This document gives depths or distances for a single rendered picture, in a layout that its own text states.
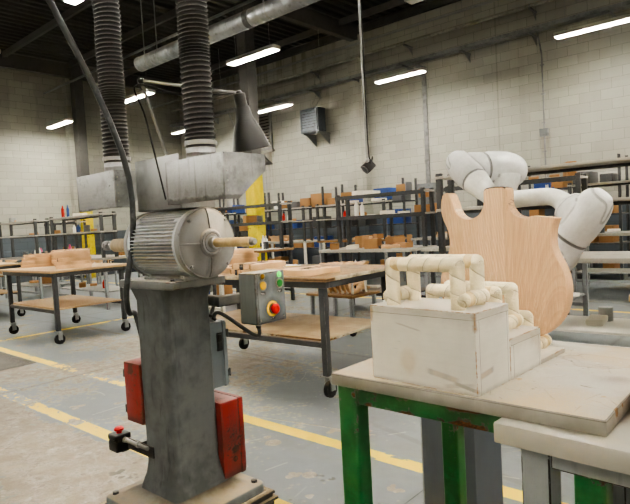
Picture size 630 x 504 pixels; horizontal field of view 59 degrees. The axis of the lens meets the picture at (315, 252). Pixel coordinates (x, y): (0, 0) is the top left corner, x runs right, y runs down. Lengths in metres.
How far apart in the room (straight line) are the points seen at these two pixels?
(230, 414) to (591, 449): 1.53
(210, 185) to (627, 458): 1.27
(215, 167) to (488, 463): 1.50
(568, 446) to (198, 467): 1.53
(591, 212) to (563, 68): 11.39
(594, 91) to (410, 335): 11.75
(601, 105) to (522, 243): 11.31
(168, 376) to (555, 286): 1.36
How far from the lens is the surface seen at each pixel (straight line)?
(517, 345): 1.35
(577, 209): 1.80
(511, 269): 1.53
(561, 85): 13.06
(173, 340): 2.14
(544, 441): 1.14
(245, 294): 2.19
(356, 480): 1.48
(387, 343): 1.31
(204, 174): 1.78
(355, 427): 1.42
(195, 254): 1.98
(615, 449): 1.10
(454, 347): 1.21
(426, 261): 1.23
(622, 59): 12.84
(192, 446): 2.28
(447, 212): 1.61
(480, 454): 2.32
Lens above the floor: 1.30
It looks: 3 degrees down
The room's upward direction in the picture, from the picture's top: 3 degrees counter-clockwise
